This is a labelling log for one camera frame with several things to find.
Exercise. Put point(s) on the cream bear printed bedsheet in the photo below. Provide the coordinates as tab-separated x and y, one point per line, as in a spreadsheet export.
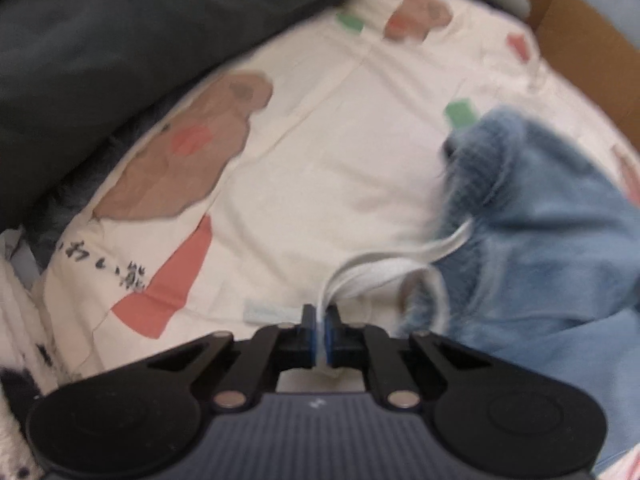
325	135

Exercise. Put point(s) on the dark grey pillow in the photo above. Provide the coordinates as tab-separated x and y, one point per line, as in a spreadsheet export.
100	60

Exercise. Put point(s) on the white fluffy spotted blanket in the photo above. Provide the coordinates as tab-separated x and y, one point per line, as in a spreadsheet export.
15	360

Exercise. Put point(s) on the flattened brown cardboard box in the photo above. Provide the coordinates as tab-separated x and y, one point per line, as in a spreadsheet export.
590	50

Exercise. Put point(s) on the light blue denim pants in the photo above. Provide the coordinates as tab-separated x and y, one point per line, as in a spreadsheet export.
525	260

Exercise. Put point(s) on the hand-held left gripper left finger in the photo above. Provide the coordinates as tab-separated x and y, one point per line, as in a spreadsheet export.
310	340

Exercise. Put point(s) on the dark blue fuzzy cloth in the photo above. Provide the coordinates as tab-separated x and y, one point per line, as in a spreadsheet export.
75	195

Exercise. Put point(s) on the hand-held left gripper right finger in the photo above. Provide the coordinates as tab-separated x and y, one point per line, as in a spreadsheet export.
330	340

